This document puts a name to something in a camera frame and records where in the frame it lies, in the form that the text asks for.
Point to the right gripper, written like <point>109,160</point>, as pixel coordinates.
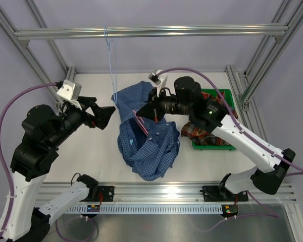
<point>149,111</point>

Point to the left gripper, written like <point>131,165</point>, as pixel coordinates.
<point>102,114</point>

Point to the pink wire hanger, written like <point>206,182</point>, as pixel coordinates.
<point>140,122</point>

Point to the blue checked shirt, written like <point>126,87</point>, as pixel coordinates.
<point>148,156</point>

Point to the light blue wire hanger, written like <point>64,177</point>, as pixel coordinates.
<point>112,61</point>

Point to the brown red plaid shirt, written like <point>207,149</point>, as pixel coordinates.
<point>202,140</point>

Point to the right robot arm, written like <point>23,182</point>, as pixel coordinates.
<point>271,164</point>

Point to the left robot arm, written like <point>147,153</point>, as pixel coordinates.
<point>32,159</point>

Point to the green plastic tray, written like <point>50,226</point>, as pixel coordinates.
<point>212,94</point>

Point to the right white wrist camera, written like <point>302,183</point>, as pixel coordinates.
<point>159,80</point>

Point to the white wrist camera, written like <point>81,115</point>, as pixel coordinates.
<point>69,91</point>
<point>159,80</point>

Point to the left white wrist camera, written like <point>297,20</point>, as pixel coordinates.
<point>69,91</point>

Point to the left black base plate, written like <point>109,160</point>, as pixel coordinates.
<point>105,193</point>

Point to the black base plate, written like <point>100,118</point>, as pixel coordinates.
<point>212,193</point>
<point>105,193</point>

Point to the front aluminium rail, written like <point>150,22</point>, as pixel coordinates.
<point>189,192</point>

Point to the white slotted cable duct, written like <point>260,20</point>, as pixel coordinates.
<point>146,209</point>

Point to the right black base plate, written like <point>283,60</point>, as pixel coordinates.
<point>212,193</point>

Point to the aluminium frame top rail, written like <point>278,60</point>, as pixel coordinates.
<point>155,31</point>

